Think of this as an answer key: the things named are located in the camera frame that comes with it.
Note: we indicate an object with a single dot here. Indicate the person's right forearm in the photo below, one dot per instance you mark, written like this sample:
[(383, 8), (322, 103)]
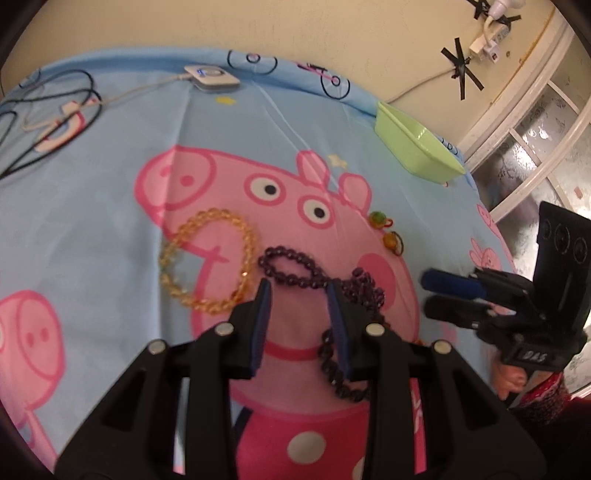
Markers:
[(549, 404)]

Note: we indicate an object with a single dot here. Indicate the white plug adapter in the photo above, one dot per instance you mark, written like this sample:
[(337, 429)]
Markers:
[(503, 7)]

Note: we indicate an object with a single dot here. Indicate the person's right hand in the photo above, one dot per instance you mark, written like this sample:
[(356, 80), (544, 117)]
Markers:
[(508, 381)]

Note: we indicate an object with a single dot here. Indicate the black tape cross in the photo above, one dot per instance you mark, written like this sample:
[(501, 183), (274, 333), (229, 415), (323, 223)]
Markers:
[(461, 67)]

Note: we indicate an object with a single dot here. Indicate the black tape strips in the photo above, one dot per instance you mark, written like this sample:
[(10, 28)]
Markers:
[(482, 7)]

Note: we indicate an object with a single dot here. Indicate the white square charger device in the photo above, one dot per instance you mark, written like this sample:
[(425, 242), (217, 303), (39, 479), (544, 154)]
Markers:
[(212, 76)]

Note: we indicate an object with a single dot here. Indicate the white framed glass door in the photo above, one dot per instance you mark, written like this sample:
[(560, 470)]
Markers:
[(521, 120)]

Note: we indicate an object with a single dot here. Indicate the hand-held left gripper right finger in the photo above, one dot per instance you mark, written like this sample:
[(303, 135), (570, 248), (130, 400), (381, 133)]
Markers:
[(338, 332)]

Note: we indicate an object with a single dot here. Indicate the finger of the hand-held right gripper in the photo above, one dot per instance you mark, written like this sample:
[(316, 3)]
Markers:
[(450, 310), (450, 282)]

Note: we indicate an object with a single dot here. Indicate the blue cartoon pig printed blanket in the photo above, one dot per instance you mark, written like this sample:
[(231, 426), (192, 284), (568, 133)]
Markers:
[(115, 230)]

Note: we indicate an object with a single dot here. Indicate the light green plastic basin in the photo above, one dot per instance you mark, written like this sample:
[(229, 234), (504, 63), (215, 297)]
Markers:
[(411, 143)]

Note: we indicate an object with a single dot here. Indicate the white power strip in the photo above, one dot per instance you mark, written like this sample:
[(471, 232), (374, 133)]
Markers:
[(491, 39)]

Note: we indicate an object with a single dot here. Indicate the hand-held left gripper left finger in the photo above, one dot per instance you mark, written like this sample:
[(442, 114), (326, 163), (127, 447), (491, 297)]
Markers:
[(259, 323)]

